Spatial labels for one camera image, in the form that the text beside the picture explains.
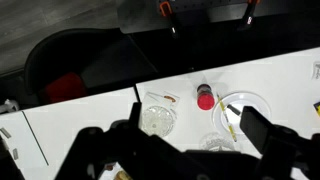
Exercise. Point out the clear glass ashtray bowl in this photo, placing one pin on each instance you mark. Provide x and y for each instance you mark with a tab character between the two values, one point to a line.
157	120

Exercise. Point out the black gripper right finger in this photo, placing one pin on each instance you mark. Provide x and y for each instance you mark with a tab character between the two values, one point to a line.
282	148

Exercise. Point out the black marker pen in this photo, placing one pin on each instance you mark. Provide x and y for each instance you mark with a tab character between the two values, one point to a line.
234	110

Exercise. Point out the orange black clamp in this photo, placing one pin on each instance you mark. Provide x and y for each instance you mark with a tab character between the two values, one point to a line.
167	12

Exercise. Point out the yellow green pen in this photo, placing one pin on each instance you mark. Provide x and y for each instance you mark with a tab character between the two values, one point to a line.
230	127

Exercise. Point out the red cushion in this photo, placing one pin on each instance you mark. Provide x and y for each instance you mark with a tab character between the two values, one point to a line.
67	87

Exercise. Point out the black chair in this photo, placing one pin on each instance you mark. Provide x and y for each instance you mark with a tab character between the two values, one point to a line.
105	59

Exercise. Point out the yellow crayon box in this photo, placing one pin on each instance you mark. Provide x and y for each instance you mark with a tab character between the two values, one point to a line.
317	108

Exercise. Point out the white round plate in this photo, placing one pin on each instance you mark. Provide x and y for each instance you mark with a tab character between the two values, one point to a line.
239	100

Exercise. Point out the red capped spice bottle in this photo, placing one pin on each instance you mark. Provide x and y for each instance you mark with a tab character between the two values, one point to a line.
205	98

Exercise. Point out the small clear packet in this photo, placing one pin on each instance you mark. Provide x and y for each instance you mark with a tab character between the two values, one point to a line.
165	99

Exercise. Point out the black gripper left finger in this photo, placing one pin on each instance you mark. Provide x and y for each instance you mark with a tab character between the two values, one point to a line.
142	156

